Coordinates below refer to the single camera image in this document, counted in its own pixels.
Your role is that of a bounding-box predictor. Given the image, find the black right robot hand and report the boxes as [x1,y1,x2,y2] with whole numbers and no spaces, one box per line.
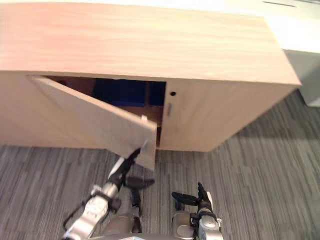
[195,181,214,214]

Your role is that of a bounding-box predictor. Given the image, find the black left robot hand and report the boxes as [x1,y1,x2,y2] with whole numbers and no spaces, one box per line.
[107,147,142,188]

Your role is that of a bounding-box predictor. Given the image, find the wooden cabinet door with hinge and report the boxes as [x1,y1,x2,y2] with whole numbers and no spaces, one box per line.
[30,75,158,171]

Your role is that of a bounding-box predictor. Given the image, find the blue folder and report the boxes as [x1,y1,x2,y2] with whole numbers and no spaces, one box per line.
[91,78,148,107]

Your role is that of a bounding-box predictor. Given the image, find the wooden cabinet door with keyhole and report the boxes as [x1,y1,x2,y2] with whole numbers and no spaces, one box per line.
[158,81,302,153]

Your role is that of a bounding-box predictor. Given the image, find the light wooden office cabinet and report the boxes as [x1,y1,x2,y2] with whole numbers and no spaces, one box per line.
[0,2,302,153]

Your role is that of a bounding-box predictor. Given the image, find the dark right robot foot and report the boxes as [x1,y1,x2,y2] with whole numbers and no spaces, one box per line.
[170,191,201,206]

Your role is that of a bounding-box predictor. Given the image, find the dark robot foot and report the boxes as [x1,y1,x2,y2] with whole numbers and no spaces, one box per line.
[125,175,156,191]
[170,191,201,206]

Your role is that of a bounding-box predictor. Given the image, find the dark left robot foot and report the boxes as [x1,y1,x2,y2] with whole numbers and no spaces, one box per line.
[125,175,156,191]

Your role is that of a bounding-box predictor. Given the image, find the silver right robot leg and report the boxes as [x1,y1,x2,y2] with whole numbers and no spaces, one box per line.
[170,201,199,237]

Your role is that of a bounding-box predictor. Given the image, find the silver robot leg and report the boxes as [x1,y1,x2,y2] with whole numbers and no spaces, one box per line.
[106,188,144,237]
[170,201,199,237]

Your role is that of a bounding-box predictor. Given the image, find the silver left robot leg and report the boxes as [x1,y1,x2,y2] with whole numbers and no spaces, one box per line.
[106,188,144,237]

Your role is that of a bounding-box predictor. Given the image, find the silver robot torso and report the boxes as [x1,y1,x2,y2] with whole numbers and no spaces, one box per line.
[98,232,177,240]

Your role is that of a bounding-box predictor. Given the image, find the white and grey desk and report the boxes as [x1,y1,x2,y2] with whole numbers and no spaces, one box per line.
[262,13,320,108]

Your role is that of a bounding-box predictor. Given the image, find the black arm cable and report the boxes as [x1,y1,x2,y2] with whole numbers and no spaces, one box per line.
[61,193,94,230]

